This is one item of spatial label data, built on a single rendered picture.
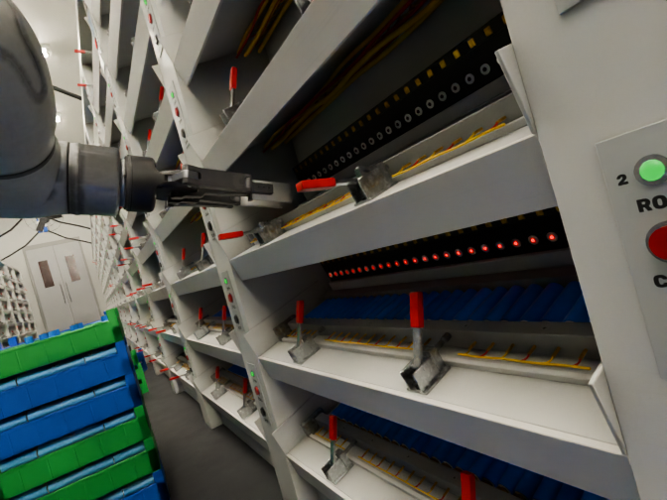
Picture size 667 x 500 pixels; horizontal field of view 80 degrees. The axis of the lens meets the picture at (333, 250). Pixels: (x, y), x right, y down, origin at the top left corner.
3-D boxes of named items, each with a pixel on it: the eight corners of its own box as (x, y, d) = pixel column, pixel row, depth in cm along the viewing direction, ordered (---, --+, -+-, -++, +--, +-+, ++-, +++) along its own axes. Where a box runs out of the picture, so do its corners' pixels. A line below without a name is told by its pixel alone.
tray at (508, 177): (569, 203, 23) (498, 49, 21) (241, 281, 75) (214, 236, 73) (669, 98, 33) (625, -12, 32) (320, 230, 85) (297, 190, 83)
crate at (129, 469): (5, 543, 81) (-6, 505, 81) (28, 500, 99) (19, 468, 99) (161, 468, 95) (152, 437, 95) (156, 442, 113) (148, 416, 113)
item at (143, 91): (152, 21, 82) (113, -45, 80) (130, 134, 134) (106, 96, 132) (234, 3, 92) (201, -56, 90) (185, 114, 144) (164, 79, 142)
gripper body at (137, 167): (123, 144, 50) (200, 153, 54) (120, 166, 57) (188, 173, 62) (123, 202, 49) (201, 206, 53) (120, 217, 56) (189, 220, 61)
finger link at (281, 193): (247, 181, 60) (249, 179, 60) (290, 185, 64) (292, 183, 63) (248, 199, 60) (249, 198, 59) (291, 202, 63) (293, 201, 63)
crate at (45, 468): (-6, 505, 81) (-17, 467, 81) (19, 469, 99) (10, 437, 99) (152, 437, 95) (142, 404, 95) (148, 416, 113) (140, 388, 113)
